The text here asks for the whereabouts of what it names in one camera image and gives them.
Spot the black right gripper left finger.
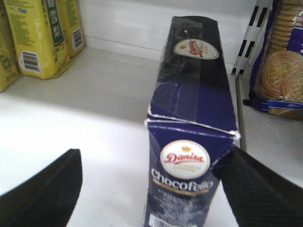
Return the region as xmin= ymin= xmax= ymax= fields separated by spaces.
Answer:
xmin=0 ymin=149 xmax=82 ymax=227

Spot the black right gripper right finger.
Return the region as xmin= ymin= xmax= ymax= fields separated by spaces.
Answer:
xmin=222 ymin=147 xmax=303 ymax=227

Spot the blue chocolate cookie box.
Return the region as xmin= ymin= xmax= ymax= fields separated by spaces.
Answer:
xmin=143 ymin=16 xmax=240 ymax=227

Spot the white store shelving unit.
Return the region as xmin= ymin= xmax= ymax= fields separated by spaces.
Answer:
xmin=0 ymin=0 xmax=266 ymax=227

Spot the round biscuit packet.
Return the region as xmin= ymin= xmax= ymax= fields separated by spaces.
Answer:
xmin=243 ymin=0 xmax=303 ymax=121

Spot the yellow pear drink bottle middle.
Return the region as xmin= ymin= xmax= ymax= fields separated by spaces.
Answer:
xmin=0 ymin=0 xmax=19 ymax=92

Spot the yellow pear drink bottle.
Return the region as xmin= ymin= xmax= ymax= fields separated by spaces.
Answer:
xmin=0 ymin=0 xmax=19 ymax=92
xmin=3 ymin=0 xmax=71 ymax=79
xmin=57 ymin=0 xmax=84 ymax=58

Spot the yellow pear drink bottle right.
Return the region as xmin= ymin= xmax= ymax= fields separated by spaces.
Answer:
xmin=3 ymin=0 xmax=71 ymax=79

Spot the yellow pear drink bottle rear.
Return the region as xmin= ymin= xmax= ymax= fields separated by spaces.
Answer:
xmin=57 ymin=0 xmax=84 ymax=58

